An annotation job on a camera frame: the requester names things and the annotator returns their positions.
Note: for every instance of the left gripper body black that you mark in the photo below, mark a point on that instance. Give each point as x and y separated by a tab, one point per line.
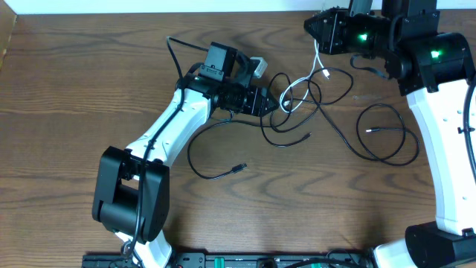
251	101

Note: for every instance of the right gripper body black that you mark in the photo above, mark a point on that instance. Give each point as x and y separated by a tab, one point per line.
365	36

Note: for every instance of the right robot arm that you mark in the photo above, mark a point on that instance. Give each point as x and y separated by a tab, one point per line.
436	73

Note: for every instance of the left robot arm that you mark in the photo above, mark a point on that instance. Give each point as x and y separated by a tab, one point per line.
132	192

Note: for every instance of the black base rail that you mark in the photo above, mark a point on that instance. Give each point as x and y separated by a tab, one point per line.
202	260

